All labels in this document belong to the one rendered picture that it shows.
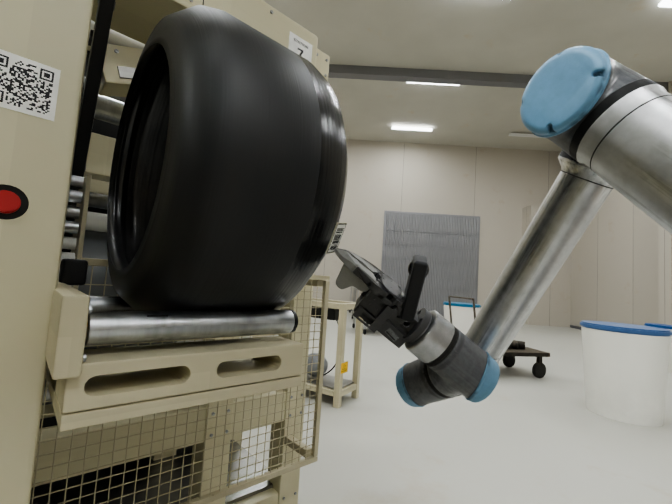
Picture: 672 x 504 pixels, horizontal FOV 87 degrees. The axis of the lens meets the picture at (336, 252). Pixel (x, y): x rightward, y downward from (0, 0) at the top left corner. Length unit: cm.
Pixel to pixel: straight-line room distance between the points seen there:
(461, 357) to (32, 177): 71
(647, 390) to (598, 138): 339
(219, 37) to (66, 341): 44
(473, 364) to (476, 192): 1208
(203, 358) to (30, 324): 23
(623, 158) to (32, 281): 77
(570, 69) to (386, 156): 1181
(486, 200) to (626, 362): 955
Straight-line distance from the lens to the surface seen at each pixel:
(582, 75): 58
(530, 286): 77
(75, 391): 56
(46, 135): 65
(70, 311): 52
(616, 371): 379
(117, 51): 116
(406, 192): 1210
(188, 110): 53
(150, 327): 58
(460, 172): 1271
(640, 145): 54
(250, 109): 53
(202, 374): 60
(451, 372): 69
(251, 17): 122
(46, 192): 64
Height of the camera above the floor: 99
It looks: 4 degrees up
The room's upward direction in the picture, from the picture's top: 4 degrees clockwise
